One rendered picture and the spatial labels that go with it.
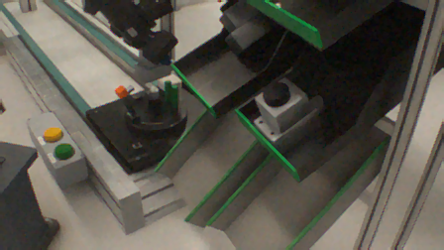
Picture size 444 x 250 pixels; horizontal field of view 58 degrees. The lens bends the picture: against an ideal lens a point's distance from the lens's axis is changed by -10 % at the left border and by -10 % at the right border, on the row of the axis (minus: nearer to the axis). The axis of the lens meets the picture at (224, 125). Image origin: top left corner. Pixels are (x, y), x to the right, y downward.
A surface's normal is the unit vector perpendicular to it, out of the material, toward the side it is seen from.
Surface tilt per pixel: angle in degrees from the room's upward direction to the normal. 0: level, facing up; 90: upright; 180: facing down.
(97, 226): 0
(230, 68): 25
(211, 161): 45
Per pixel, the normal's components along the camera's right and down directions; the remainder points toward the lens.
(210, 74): -0.34, -0.63
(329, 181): -0.60, -0.40
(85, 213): 0.04, -0.81
